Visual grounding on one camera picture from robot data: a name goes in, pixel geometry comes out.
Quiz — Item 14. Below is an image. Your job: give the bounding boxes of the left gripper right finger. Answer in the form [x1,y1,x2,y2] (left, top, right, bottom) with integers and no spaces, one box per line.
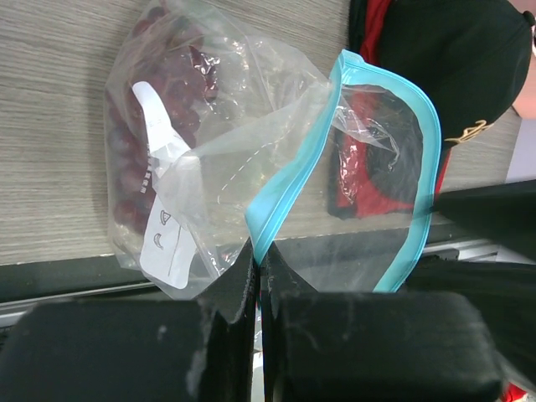
[260,246,503,401]

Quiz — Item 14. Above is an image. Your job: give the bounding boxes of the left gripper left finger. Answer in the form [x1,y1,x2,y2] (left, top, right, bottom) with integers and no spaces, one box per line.
[1,244,256,401]

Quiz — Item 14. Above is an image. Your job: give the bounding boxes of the clear zip top bag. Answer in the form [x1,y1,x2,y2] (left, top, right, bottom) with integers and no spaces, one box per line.
[108,1,441,299]

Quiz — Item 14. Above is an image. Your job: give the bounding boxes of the purple toy grapes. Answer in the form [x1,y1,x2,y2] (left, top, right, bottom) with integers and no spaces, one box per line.
[104,1,219,235]

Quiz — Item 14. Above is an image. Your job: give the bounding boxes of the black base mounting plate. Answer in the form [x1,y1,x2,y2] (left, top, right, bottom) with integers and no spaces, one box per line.
[1,255,169,306]

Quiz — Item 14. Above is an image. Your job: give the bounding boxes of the red and black folded cloth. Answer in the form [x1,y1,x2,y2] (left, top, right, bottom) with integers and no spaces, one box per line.
[326,0,453,223]

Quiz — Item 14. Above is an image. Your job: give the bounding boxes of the black embroidered cap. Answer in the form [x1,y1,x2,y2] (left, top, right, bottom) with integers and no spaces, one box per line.
[378,0,535,149]

